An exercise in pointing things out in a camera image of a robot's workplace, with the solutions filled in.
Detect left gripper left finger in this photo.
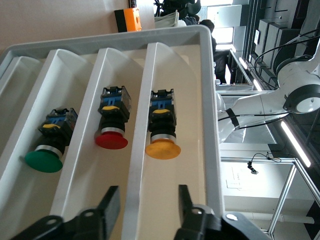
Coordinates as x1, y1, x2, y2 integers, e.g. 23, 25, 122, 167
9, 186, 121, 240

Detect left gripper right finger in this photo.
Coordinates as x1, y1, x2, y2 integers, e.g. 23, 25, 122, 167
173, 184, 272, 240

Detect yellow mushroom push button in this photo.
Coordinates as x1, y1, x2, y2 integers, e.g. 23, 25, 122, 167
144, 88, 182, 160

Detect red mushroom push button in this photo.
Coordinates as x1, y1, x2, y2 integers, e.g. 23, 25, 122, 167
94, 85, 133, 150

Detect green mushroom push button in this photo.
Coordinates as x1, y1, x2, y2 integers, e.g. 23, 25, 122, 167
24, 107, 79, 174

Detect white drawer cabinet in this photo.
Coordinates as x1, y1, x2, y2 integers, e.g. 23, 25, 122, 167
0, 23, 225, 240

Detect white paper sheet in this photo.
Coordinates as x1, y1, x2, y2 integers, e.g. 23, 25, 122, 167
225, 166, 245, 191

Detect long ceiling light strip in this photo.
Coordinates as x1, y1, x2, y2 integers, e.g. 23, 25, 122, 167
280, 120, 312, 168

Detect person in dark clothing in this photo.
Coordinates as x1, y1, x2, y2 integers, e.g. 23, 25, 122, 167
199, 19, 230, 85

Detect white plastic crate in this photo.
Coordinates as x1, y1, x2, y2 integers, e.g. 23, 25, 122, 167
154, 9, 180, 29

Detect small hanging camera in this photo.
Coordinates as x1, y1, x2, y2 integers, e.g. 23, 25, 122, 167
247, 152, 282, 176

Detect aluminium cell frame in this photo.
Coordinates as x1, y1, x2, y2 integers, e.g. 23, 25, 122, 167
219, 156, 320, 237

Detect orange button enclosure box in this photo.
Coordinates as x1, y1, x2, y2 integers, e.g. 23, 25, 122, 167
114, 7, 142, 33

